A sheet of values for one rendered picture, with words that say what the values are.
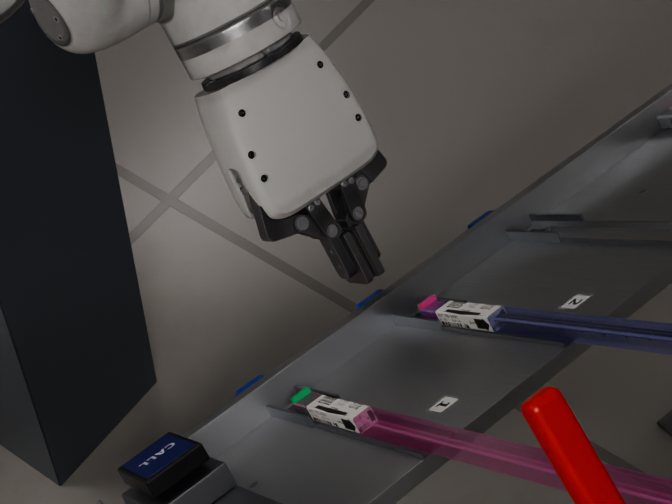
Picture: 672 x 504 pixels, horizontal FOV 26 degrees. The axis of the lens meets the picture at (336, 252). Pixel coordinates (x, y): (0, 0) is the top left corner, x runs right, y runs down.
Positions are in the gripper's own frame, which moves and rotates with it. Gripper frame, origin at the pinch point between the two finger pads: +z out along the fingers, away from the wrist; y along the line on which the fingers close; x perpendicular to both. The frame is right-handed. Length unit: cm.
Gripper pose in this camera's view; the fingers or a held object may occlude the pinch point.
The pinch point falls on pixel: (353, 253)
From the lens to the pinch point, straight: 101.9
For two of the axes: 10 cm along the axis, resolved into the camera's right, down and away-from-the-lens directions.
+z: 4.5, 8.5, 2.6
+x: 4.7, 0.2, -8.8
